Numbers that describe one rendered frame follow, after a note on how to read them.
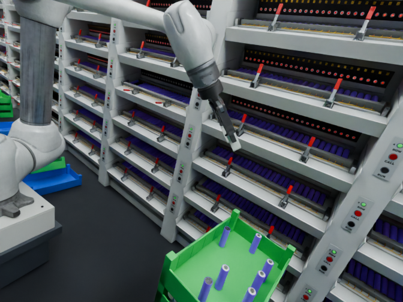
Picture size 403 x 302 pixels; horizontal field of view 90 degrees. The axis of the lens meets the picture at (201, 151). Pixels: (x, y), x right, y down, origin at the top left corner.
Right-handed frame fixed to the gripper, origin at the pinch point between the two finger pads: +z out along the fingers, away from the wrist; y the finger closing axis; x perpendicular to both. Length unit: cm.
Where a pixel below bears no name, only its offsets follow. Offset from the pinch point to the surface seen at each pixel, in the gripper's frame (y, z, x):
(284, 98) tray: -4.0, -2.8, 23.2
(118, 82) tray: -77, -31, -42
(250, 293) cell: 39.8, 13.3, -13.6
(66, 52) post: -128, -66, -76
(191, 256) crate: 26.4, 12.9, -25.0
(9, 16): -231, -137, -143
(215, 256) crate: 26.2, 17.2, -19.7
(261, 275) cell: 36.0, 16.3, -10.2
